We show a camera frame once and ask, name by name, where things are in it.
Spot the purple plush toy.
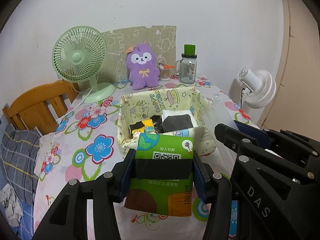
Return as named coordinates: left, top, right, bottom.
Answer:
left=126, top=43, right=161, bottom=90

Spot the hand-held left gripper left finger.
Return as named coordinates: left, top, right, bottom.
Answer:
left=32, top=149, right=137, bottom=240

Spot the white clip fan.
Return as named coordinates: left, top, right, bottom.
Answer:
left=237, top=67, right=277, bottom=109

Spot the blue checked bedsheet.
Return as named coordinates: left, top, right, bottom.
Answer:
left=5, top=195, right=35, bottom=240

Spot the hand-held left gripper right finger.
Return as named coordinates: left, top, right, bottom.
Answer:
left=192, top=152, right=233, bottom=240

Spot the cotton swab box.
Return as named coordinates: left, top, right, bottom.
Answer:
left=158, top=63, right=175, bottom=81

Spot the glass jar with green lid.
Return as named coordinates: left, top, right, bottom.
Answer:
left=175, top=44, right=198, bottom=84

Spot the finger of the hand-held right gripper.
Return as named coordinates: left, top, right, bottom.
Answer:
left=234, top=120, right=320, bottom=165
left=214, top=123, right=314, bottom=183

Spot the clear plastic bag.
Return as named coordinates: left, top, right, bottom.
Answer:
left=202, top=96, right=238, bottom=131

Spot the green desk fan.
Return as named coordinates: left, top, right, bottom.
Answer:
left=52, top=26, right=117, bottom=104

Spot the white crumpled cloth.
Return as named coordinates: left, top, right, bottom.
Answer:
left=0, top=184, right=23, bottom=227

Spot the green tissue pack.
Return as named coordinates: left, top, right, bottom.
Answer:
left=124, top=133, right=195, bottom=217

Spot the wooden bed headboard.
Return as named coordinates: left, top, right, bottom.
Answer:
left=2, top=80, right=81, bottom=134

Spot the white flat pack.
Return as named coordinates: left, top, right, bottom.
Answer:
left=161, top=109, right=197, bottom=130

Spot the yellow cartoon fabric basket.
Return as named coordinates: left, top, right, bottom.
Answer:
left=117, top=86, right=217, bottom=159

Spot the beige cartoon print board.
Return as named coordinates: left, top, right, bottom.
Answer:
left=101, top=25, right=177, bottom=83

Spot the white fan cable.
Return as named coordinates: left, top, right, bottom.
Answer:
left=56, top=86, right=97, bottom=124

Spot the black fan cable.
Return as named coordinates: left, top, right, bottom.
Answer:
left=240, top=87, right=247, bottom=109

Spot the grey plaid pillow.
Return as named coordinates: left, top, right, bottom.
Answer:
left=0, top=124, right=42, bottom=203

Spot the black plastic bag roll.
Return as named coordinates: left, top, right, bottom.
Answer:
left=152, top=115, right=164, bottom=133

